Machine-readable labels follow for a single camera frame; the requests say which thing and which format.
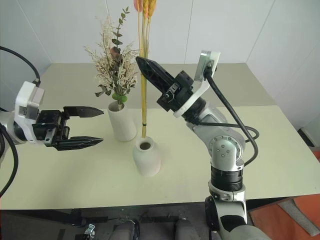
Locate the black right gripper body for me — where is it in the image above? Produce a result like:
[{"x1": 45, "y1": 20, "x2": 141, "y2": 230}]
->
[{"x1": 156, "y1": 70, "x2": 195, "y2": 113}]

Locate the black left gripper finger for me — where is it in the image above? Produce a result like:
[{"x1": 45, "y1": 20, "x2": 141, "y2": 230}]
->
[
  {"x1": 63, "y1": 105, "x2": 105, "y2": 119},
  {"x1": 54, "y1": 135, "x2": 104, "y2": 152}
]

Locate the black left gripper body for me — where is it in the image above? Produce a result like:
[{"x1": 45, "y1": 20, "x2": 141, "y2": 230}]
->
[{"x1": 31, "y1": 109, "x2": 71, "y2": 149}]

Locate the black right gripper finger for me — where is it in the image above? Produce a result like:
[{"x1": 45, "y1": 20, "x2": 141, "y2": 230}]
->
[
  {"x1": 135, "y1": 56, "x2": 176, "y2": 85},
  {"x1": 138, "y1": 64, "x2": 174, "y2": 95}
]

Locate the yellow long-stem dried bouquet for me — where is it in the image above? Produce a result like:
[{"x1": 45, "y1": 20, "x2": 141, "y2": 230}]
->
[{"x1": 133, "y1": 0, "x2": 158, "y2": 139}]

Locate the beige dried flower bouquet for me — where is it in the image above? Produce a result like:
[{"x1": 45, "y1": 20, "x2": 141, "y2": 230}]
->
[{"x1": 83, "y1": 6, "x2": 141, "y2": 106}]

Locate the tall cylindrical white vase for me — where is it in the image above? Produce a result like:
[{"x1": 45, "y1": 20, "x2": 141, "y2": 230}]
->
[{"x1": 107, "y1": 100, "x2": 138, "y2": 143}]

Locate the round bottle-shaped white vase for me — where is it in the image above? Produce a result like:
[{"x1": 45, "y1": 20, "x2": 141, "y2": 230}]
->
[{"x1": 132, "y1": 136, "x2": 162, "y2": 178}]

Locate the orange mat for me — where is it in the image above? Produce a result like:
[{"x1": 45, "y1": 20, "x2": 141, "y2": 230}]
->
[{"x1": 248, "y1": 194, "x2": 320, "y2": 240}]

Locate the grey strip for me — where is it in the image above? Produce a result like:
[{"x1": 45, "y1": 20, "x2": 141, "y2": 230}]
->
[{"x1": 278, "y1": 199, "x2": 320, "y2": 236}]

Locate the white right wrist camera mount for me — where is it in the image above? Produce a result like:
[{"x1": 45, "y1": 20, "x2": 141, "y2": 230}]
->
[{"x1": 172, "y1": 50, "x2": 222, "y2": 119}]

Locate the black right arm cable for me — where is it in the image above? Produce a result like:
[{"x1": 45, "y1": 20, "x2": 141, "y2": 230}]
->
[{"x1": 203, "y1": 63, "x2": 260, "y2": 167}]

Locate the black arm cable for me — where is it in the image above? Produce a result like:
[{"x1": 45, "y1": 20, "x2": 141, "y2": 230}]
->
[
  {"x1": 203, "y1": 63, "x2": 260, "y2": 167},
  {"x1": 0, "y1": 45, "x2": 42, "y2": 85}
]

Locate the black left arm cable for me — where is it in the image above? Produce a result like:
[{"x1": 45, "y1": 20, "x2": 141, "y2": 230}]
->
[{"x1": 0, "y1": 45, "x2": 42, "y2": 85}]

